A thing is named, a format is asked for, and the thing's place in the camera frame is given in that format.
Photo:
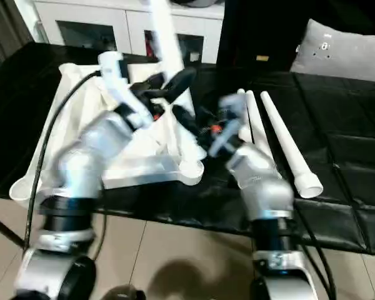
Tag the black work mat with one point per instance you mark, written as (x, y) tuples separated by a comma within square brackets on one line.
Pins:
[(347, 118)]

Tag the white plastic table top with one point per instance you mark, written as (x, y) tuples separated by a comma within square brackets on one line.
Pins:
[(137, 168)]

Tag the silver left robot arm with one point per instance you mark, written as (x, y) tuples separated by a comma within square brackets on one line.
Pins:
[(87, 150)]

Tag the white glass-door cabinet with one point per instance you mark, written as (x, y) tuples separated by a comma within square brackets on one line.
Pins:
[(125, 25)]

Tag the red bottle behind glass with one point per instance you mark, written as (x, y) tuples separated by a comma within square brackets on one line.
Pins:
[(149, 43)]

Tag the white plastic table leg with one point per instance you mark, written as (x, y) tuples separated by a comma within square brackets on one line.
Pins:
[(165, 37), (240, 93), (253, 109), (287, 140)]

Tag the black metal frame bar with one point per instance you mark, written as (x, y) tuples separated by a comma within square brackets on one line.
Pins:
[(6, 231)]

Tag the grey helmet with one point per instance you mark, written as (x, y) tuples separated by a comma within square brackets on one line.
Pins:
[(200, 2)]

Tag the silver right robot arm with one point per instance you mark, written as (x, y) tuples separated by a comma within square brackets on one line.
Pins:
[(262, 181)]

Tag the grey cushion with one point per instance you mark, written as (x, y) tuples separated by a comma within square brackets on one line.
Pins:
[(347, 56)]

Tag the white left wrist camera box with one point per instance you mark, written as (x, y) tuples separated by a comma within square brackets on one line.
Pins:
[(112, 72)]

